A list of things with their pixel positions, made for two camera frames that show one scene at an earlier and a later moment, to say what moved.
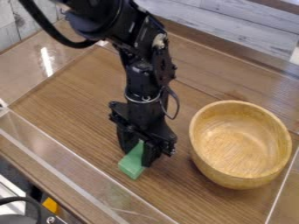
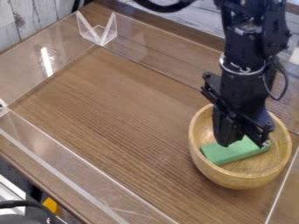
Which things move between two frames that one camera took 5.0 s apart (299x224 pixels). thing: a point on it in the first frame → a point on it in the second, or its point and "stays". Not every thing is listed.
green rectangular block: x=131 y=164 → x=223 y=155
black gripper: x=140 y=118 → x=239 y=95
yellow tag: x=51 y=205 stays
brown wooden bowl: x=239 y=141 stays
